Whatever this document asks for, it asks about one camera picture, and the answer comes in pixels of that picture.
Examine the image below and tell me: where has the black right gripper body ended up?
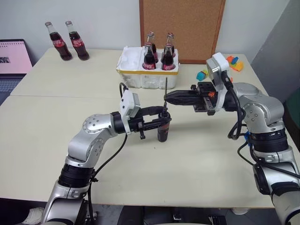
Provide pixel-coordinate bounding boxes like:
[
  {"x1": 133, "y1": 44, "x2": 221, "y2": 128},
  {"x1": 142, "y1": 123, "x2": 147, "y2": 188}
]
[{"x1": 190, "y1": 81, "x2": 220, "y2": 116}]

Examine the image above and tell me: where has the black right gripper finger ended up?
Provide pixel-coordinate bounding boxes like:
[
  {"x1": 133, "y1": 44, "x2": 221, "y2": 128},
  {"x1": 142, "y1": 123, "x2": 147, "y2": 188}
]
[
  {"x1": 165, "y1": 90, "x2": 200, "y2": 99},
  {"x1": 165, "y1": 97, "x2": 207, "y2": 107}
]

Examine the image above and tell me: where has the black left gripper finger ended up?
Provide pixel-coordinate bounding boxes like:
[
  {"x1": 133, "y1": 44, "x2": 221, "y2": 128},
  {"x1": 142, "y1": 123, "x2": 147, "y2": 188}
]
[
  {"x1": 137, "y1": 105, "x2": 169, "y2": 117},
  {"x1": 142, "y1": 116, "x2": 173, "y2": 130}
]

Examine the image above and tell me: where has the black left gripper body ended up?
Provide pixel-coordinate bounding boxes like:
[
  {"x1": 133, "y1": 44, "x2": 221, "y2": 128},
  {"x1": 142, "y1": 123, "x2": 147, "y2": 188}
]
[{"x1": 128, "y1": 115, "x2": 147, "y2": 141}]

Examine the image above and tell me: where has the thin black rod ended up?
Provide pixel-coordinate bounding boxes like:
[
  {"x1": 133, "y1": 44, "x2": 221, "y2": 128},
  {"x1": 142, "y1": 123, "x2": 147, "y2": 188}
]
[{"x1": 163, "y1": 77, "x2": 169, "y2": 105}]

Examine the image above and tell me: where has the teal orange green brick stack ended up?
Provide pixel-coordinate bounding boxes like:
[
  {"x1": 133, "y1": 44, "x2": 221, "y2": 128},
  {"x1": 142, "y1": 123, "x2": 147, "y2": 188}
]
[{"x1": 196, "y1": 69, "x2": 210, "y2": 82}]

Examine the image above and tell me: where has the glass cola bottle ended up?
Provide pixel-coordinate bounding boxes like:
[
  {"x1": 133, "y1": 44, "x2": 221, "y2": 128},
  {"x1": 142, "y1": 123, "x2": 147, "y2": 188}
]
[
  {"x1": 45, "y1": 21, "x2": 73, "y2": 62},
  {"x1": 142, "y1": 42, "x2": 157, "y2": 70},
  {"x1": 65, "y1": 20, "x2": 90, "y2": 61},
  {"x1": 146, "y1": 30, "x2": 158, "y2": 57},
  {"x1": 161, "y1": 42, "x2": 175, "y2": 71},
  {"x1": 166, "y1": 32, "x2": 177, "y2": 58}
]

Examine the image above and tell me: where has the white foam bottle box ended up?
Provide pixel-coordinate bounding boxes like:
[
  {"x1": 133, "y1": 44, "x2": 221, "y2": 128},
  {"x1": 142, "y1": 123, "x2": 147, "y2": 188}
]
[{"x1": 115, "y1": 45, "x2": 180, "y2": 90}]

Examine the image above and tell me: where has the multicolour toy brick assembly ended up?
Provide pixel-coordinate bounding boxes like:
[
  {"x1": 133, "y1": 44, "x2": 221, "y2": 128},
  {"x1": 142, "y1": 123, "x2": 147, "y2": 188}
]
[{"x1": 225, "y1": 55, "x2": 245, "y2": 72}]

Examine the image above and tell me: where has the wood framed cork board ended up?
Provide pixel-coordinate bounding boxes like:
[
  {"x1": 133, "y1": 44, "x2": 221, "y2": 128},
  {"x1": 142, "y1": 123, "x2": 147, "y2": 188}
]
[{"x1": 138, "y1": 0, "x2": 226, "y2": 65}]

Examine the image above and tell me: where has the dark green panel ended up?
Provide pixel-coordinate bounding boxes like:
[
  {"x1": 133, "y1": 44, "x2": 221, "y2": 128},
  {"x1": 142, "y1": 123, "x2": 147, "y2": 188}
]
[{"x1": 284, "y1": 90, "x2": 300, "y2": 132}]

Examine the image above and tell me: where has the open laptop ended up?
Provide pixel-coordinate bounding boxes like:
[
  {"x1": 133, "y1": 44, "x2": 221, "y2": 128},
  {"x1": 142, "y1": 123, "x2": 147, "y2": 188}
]
[{"x1": 0, "y1": 38, "x2": 34, "y2": 105}]

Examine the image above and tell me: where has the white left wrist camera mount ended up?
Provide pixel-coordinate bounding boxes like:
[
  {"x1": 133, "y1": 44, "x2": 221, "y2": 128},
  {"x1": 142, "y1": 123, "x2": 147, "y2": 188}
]
[{"x1": 120, "y1": 90, "x2": 142, "y2": 135}]

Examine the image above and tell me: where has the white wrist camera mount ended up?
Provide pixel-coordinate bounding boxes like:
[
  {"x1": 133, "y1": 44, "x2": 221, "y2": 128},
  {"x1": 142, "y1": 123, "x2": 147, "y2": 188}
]
[
  {"x1": 120, "y1": 90, "x2": 142, "y2": 135},
  {"x1": 206, "y1": 52, "x2": 232, "y2": 112}
]

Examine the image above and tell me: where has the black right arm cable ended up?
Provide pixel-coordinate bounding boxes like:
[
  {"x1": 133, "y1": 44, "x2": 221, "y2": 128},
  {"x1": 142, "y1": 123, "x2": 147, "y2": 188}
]
[{"x1": 221, "y1": 71, "x2": 300, "y2": 180}]

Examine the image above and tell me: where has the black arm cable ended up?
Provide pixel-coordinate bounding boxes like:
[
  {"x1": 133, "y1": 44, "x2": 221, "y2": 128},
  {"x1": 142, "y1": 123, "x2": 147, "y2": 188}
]
[
  {"x1": 221, "y1": 71, "x2": 300, "y2": 180},
  {"x1": 87, "y1": 82, "x2": 129, "y2": 225}
]

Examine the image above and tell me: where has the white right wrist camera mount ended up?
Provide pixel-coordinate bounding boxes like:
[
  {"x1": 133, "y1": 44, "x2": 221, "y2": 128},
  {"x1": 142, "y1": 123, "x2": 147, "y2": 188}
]
[{"x1": 206, "y1": 52, "x2": 232, "y2": 112}]

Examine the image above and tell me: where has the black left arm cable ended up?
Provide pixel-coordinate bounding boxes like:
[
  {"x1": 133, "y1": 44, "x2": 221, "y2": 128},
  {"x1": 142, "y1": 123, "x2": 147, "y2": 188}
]
[{"x1": 87, "y1": 82, "x2": 129, "y2": 225}]

